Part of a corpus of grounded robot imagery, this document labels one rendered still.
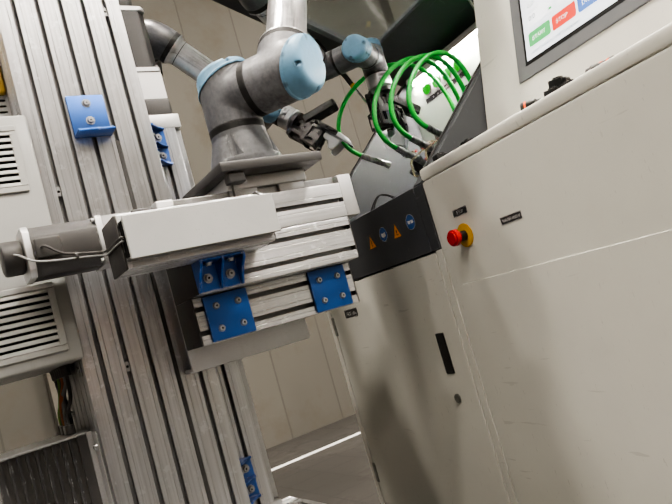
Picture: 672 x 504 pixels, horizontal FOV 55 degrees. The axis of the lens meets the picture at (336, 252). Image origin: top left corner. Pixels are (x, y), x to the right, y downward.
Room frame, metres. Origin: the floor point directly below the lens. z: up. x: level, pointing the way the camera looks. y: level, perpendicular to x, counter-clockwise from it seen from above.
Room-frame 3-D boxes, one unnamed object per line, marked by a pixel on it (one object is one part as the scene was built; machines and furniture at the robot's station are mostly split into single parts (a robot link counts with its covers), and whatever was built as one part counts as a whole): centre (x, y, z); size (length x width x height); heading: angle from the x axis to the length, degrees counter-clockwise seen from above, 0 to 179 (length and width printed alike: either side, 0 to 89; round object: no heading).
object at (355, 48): (1.80, -0.21, 1.41); 0.11 x 0.11 x 0.08; 67
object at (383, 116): (1.88, -0.26, 1.26); 0.09 x 0.08 x 0.12; 117
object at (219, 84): (1.30, 0.12, 1.20); 0.13 x 0.12 x 0.14; 67
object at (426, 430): (1.79, -0.08, 0.44); 0.65 x 0.02 x 0.68; 27
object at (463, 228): (1.38, -0.26, 0.80); 0.05 x 0.04 x 0.05; 27
